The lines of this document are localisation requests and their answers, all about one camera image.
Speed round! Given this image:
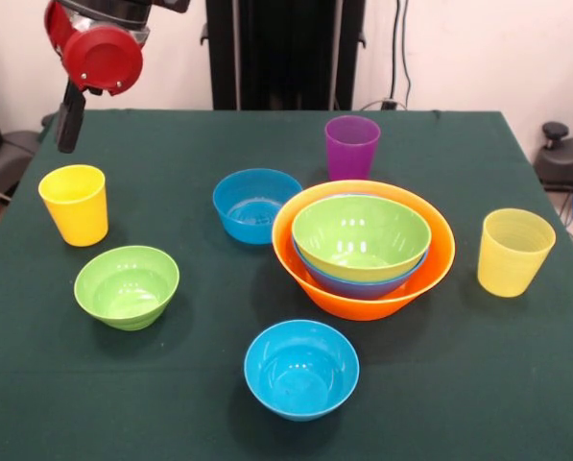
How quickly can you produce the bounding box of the small ribbed blue bowl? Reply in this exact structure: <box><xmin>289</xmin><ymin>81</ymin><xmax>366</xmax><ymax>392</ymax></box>
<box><xmin>212</xmin><ymin>168</ymin><xmax>304</xmax><ymax>245</ymax></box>

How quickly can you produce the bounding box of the translucent yellow-green cup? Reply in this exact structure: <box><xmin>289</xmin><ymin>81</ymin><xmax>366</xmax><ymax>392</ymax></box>
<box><xmin>476</xmin><ymin>207</ymin><xmax>557</xmax><ymax>299</ymax></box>

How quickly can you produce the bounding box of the large green bowl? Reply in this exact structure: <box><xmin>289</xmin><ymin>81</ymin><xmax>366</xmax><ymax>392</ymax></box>
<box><xmin>291</xmin><ymin>194</ymin><xmax>433</xmax><ymax>282</ymax></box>

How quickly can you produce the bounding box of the small cyan bowl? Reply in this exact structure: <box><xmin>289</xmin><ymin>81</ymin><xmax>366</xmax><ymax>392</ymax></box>
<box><xmin>243</xmin><ymin>319</ymin><xmax>361</xmax><ymax>423</ymax></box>

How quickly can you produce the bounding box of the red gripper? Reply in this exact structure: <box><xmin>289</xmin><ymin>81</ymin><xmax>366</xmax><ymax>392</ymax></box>
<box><xmin>43</xmin><ymin>0</ymin><xmax>145</xmax><ymax>155</ymax></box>

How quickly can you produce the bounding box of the large blue bowl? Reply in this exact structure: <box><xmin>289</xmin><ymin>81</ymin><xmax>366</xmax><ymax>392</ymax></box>
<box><xmin>290</xmin><ymin>192</ymin><xmax>430</xmax><ymax>302</ymax></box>

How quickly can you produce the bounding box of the dark green tablecloth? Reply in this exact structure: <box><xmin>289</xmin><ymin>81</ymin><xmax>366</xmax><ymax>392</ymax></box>
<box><xmin>0</xmin><ymin>109</ymin><xmax>573</xmax><ymax>461</ymax></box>

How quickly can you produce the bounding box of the large orange bowl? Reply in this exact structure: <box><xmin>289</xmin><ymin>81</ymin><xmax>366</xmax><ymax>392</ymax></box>
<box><xmin>270</xmin><ymin>180</ymin><xmax>457</xmax><ymax>323</ymax></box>

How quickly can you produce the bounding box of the small green bowl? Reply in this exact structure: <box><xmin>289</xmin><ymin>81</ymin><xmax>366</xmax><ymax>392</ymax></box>
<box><xmin>73</xmin><ymin>245</ymin><xmax>180</xmax><ymax>332</ymax></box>

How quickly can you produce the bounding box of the opaque yellow cup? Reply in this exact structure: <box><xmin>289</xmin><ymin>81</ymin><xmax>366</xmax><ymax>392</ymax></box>
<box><xmin>37</xmin><ymin>164</ymin><xmax>109</xmax><ymax>248</ymax></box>

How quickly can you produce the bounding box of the black wall cable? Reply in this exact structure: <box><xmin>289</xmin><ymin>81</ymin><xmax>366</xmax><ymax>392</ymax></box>
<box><xmin>389</xmin><ymin>0</ymin><xmax>415</xmax><ymax>109</ymax></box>

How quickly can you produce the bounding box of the dark grey base foot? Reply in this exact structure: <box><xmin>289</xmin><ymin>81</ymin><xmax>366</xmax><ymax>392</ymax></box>
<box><xmin>0</xmin><ymin>129</ymin><xmax>43</xmax><ymax>203</ymax></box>
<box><xmin>534</xmin><ymin>121</ymin><xmax>573</xmax><ymax>193</ymax></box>

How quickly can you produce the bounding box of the purple cup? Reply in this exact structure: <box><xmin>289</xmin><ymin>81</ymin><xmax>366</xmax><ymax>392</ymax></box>
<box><xmin>324</xmin><ymin>114</ymin><xmax>382</xmax><ymax>182</ymax></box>

